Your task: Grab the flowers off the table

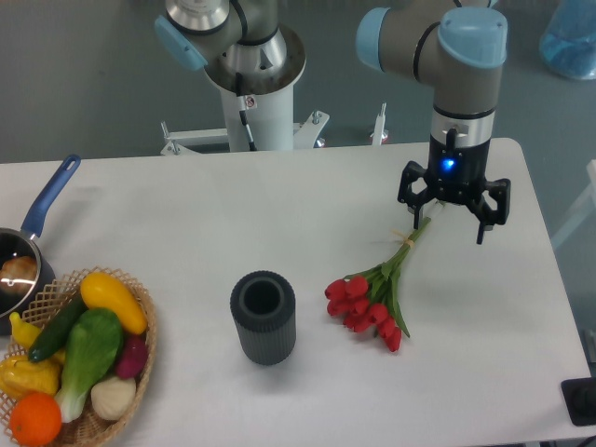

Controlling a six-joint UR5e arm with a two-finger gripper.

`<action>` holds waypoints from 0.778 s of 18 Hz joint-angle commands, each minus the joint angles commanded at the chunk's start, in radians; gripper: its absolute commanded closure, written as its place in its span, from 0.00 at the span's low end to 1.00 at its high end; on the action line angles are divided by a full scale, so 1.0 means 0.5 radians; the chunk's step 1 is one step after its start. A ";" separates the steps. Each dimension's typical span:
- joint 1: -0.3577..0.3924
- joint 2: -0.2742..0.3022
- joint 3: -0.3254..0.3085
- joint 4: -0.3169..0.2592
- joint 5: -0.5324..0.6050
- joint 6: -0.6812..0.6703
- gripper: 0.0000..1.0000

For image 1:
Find yellow squash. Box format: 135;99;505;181
80;272;148;335

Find black device table edge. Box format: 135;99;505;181
561;377;595;427

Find green bok choy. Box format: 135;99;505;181
55;308;123;424

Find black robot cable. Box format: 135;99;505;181
234;72;258;152

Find blue translucent container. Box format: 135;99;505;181
539;0;595;80

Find dark grey ribbed vase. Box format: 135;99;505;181
230;270;296;366

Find green cucumber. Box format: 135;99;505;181
28;294;88;363

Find yellow banana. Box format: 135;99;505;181
8;312;65;366

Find brown bread roll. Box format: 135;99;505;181
1;256;37;297

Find white garlic bulb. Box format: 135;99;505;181
90;375;136;421

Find orange fruit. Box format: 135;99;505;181
8;392;62;446

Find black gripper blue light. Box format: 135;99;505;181
397;134;512;247

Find red tulip bouquet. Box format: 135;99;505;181
324;200;445;353

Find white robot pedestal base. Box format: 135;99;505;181
155;17;330;155

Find dark saucepan blue handle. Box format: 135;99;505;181
1;155;81;336

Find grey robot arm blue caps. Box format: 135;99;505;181
155;1;510;232

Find yellow orange gourd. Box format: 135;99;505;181
1;355;61;400

